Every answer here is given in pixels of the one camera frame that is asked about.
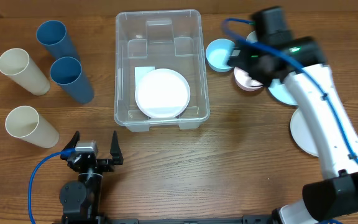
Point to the pink bowl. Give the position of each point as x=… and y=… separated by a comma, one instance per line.
x=244, y=81

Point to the dark blue cup rear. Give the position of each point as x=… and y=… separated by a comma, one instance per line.
x=53, y=35

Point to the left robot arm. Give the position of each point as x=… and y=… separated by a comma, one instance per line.
x=81, y=198

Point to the cream cup front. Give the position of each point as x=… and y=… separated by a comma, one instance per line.
x=27, y=124

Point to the light blue bowl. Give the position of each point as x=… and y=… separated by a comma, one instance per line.
x=217, y=54

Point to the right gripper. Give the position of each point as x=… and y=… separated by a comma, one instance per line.
x=237, y=58

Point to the dark blue cup front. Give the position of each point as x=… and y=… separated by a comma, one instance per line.
x=67, y=72

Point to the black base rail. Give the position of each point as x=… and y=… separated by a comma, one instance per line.
x=246, y=219

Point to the grey bowl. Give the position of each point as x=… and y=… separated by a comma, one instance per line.
x=252, y=37

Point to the cream cup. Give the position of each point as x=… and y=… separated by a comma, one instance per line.
x=27, y=124
x=17, y=65

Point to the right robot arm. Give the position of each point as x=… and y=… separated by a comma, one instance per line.
x=301, y=66

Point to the dark blue cup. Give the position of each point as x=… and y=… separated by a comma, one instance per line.
x=53, y=35
x=67, y=72

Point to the grey plate in bin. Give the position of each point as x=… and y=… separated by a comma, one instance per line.
x=163, y=93

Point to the white plate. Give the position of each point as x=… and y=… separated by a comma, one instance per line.
x=301, y=134

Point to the cream cup rear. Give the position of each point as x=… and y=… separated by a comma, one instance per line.
x=17, y=65

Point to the white label in bin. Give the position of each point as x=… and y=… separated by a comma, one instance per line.
x=140, y=72

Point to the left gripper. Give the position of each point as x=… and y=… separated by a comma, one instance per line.
x=115, y=154

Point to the light blue plate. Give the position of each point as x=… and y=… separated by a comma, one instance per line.
x=280, y=93

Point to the clear plastic storage bin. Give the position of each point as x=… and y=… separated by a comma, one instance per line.
x=161, y=39

